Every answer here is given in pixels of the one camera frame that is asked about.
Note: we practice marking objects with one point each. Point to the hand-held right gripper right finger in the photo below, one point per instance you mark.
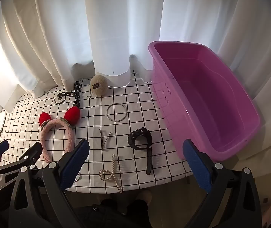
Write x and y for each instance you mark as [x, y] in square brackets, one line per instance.
[197, 166]

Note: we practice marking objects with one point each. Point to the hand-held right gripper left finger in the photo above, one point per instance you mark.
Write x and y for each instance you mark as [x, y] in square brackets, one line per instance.
[75, 165]

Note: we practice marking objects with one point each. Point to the silver bangle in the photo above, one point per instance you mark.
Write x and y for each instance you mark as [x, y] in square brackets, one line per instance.
[107, 115]

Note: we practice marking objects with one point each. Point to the pink plastic basin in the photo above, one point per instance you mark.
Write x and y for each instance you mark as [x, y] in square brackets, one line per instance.
[211, 104]

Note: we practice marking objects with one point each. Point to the beige plush round pouch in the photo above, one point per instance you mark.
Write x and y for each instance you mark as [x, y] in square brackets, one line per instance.
[100, 84]

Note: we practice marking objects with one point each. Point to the white rounded device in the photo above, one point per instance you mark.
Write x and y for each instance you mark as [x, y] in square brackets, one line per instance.
[0, 122]

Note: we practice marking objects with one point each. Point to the pink headband with red ears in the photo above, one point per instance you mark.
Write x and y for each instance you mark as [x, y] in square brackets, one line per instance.
[68, 133]

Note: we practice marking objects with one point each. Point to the thin metal hair pin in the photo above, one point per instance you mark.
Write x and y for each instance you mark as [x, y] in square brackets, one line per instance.
[107, 140]
[101, 139]

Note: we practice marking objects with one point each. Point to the pearl hair clip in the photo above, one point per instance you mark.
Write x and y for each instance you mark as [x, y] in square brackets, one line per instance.
[113, 162]

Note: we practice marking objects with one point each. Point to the black wrist watch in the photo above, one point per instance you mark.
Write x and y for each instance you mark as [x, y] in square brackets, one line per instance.
[149, 158]

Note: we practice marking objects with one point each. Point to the person's dark pants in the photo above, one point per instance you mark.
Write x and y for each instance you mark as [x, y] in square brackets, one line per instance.
[126, 211]

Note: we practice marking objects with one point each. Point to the white black-grid tablecloth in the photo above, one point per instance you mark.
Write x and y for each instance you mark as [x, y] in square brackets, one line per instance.
[126, 95]

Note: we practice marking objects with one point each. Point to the cream curtain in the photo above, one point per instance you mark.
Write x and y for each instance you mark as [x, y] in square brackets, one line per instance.
[12, 59]

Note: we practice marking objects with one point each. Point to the white curtain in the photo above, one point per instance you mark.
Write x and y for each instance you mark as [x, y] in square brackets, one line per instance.
[126, 28]

